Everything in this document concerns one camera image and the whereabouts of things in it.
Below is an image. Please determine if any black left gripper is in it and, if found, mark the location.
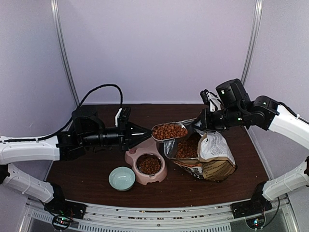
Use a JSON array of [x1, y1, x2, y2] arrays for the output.
[[82, 117, 152, 152]]

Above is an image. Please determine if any left rear aluminium post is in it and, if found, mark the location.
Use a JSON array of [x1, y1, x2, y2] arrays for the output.
[[50, 0, 80, 106]]

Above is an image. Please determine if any front aluminium table rail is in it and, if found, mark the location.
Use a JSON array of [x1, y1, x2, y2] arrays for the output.
[[24, 190, 290, 232]]

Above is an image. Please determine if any metal food scoop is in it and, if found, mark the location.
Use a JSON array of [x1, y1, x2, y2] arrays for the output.
[[151, 122, 189, 143]]

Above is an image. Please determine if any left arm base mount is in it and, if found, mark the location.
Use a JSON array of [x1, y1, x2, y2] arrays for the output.
[[43, 200, 86, 219]]

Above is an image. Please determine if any circuit board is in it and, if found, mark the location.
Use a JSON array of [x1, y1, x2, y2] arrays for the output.
[[52, 215, 73, 231], [246, 216, 266, 230]]

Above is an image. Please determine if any right circuit board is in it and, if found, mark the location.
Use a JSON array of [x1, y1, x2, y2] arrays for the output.
[[246, 216, 266, 230]]

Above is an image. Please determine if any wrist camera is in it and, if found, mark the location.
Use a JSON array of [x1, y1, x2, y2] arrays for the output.
[[115, 107, 131, 129], [200, 89, 223, 112]]

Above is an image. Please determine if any brown kibble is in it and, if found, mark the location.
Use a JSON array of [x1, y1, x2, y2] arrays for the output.
[[152, 123, 188, 140]]

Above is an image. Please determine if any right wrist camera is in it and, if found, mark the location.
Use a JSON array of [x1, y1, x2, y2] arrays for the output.
[[200, 89, 223, 112]]

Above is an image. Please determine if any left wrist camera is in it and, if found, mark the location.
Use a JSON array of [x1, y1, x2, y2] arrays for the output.
[[115, 107, 131, 129]]

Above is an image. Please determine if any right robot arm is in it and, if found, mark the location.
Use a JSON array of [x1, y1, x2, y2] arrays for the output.
[[192, 79, 309, 214]]

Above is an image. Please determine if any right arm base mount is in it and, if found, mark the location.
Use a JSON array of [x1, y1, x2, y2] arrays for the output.
[[231, 199, 272, 218]]

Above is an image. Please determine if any pink double pet feeder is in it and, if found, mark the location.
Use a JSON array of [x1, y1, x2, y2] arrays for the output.
[[125, 138, 168, 185]]

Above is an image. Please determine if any black braided left cable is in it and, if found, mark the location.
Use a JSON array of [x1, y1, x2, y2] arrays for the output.
[[0, 84, 124, 143]]

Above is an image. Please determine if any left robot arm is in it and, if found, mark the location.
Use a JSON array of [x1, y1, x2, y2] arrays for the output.
[[0, 106, 152, 215]]

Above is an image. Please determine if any aluminium post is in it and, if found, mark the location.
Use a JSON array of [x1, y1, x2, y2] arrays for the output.
[[50, 0, 80, 106], [241, 0, 263, 84]]

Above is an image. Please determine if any light green ceramic bowl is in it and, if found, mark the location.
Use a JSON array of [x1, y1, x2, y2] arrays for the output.
[[109, 166, 136, 191]]

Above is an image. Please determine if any right rear aluminium post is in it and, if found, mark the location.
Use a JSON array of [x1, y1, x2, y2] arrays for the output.
[[241, 0, 263, 84]]

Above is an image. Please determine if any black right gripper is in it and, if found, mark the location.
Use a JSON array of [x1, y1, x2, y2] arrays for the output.
[[192, 105, 247, 132]]

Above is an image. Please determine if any steel bowl insert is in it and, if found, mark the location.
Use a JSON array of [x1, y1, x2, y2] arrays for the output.
[[136, 154, 162, 175]]

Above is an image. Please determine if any left circuit board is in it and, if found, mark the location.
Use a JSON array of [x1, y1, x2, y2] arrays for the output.
[[52, 215, 73, 231]]

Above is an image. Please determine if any brown dog food bag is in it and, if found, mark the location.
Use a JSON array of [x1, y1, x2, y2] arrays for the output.
[[163, 119, 237, 182]]

